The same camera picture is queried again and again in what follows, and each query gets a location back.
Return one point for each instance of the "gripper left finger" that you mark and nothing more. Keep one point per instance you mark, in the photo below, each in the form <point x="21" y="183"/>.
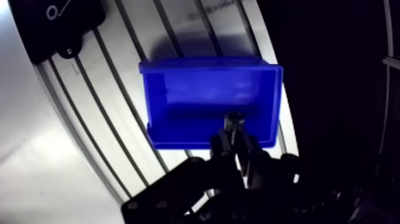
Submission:
<point x="175" y="194"/>

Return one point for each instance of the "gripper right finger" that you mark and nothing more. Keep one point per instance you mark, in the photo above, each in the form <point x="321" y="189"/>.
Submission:
<point x="268" y="175"/>

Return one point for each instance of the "steel socket head bolt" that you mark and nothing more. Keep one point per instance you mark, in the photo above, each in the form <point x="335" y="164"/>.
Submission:
<point x="233" y="123"/>

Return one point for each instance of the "blue bin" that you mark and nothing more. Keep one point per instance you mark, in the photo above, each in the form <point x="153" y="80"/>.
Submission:
<point x="200" y="84"/>

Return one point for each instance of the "black tray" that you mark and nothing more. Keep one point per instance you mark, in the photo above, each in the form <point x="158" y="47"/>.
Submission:
<point x="37" y="34"/>

